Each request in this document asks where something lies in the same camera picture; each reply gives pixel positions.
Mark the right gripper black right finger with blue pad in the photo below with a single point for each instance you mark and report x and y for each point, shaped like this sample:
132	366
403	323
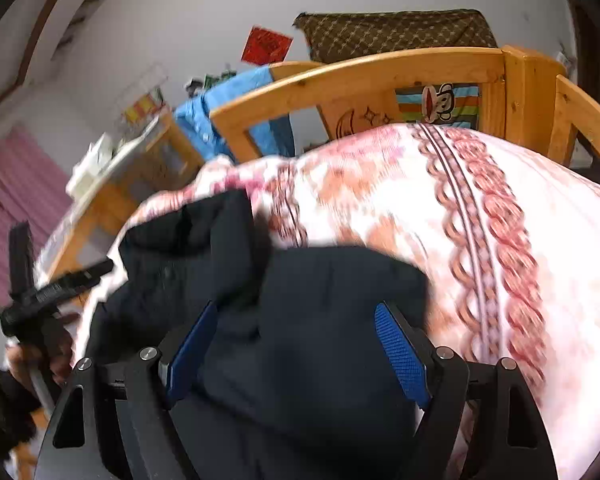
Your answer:
508	439

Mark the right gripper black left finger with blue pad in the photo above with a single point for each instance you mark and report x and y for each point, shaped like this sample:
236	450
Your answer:
115	421

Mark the large black garment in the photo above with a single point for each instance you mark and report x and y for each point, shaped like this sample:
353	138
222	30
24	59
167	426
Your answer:
295	384

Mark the person's left hand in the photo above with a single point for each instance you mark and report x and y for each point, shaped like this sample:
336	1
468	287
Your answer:
56	349

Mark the pink curtain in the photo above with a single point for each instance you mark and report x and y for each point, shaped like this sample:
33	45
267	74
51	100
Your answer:
32	189

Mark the white box on desk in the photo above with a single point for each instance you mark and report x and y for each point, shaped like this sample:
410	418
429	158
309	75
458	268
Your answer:
96	166

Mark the pink floral bed quilt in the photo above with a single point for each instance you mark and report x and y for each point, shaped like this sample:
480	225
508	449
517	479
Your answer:
509	240

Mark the wooden side desk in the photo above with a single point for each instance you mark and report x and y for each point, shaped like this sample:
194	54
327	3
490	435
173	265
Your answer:
160	159

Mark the striped monkey cartoon pillow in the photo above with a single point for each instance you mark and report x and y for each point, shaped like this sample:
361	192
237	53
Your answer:
455	105

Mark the brown patterned cloth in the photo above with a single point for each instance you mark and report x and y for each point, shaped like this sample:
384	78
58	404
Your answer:
336	37

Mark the framed portrait picture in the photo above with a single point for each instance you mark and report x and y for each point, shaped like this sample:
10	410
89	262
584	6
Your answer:
587	39

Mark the blue shirt on rail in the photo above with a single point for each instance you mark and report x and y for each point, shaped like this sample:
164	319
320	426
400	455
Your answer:
229	120

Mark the wooden bed frame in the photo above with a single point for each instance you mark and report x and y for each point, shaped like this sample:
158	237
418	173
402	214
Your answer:
525	97

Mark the red diamond wall decoration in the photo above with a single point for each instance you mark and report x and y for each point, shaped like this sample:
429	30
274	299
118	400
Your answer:
264	47

